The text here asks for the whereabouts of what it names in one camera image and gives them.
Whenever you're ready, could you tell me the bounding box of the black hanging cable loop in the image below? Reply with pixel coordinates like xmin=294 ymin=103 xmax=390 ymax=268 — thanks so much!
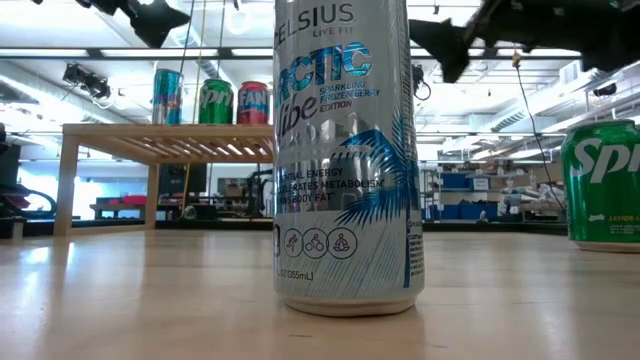
xmin=412 ymin=63 xmax=433 ymax=102

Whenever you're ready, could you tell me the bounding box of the black ceiling camera rig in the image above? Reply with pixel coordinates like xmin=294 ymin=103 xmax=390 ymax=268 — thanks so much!
xmin=61 ymin=63 xmax=113 ymax=101

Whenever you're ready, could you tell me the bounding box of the dark machine with red part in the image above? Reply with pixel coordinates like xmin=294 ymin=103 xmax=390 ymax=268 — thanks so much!
xmin=0 ymin=143 xmax=58 ymax=239

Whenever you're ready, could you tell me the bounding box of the wooden slatted shelf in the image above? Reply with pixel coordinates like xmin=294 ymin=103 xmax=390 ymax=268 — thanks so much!
xmin=53 ymin=122 xmax=276 ymax=238

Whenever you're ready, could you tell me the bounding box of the slim blue silver can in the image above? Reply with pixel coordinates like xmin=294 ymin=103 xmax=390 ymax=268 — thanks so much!
xmin=151 ymin=68 xmax=185 ymax=126

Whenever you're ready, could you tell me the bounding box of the bench with red top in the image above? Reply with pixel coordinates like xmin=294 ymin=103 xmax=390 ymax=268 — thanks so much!
xmin=88 ymin=194 xmax=150 ymax=221

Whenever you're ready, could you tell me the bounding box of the tall silver Celsius can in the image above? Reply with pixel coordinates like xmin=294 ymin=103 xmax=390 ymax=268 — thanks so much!
xmin=272 ymin=0 xmax=427 ymax=319

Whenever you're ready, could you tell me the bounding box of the orange Fanta can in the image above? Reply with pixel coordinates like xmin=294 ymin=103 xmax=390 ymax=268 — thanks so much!
xmin=236 ymin=80 xmax=272 ymax=126

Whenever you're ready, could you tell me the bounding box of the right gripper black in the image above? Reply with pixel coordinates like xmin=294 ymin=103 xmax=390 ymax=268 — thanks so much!
xmin=408 ymin=0 xmax=587 ymax=85

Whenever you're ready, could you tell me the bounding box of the green Sprite can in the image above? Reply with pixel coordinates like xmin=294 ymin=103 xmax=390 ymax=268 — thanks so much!
xmin=198 ymin=78 xmax=235 ymax=126
xmin=559 ymin=118 xmax=640 ymax=254

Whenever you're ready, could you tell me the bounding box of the black duct-mounted device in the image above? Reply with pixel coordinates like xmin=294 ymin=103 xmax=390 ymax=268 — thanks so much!
xmin=591 ymin=81 xmax=619 ymax=98

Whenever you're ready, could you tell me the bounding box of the shelving with blue bins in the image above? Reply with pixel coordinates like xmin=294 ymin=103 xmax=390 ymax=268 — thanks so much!
xmin=422 ymin=159 xmax=567 ymax=224

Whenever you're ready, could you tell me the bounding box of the white hanging ring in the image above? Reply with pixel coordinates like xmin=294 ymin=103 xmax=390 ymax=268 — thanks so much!
xmin=224 ymin=5 xmax=255 ymax=37

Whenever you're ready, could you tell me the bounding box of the yellow hanging cable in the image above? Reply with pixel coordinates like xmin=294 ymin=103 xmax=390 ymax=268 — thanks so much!
xmin=509 ymin=49 xmax=567 ymax=214

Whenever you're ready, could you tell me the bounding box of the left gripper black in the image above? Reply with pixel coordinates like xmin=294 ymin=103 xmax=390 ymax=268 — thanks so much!
xmin=74 ymin=0 xmax=193 ymax=50

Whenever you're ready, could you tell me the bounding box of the black monitor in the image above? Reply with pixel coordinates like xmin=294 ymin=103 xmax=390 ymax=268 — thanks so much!
xmin=158 ymin=163 xmax=208 ymax=197

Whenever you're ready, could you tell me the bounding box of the silver ventilation duct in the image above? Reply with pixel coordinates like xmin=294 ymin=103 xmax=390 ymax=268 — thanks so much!
xmin=489 ymin=58 xmax=640 ymax=134

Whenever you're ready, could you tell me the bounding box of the black aluminium table frame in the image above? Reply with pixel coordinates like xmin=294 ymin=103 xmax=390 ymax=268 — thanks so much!
xmin=19 ymin=217 xmax=569 ymax=237

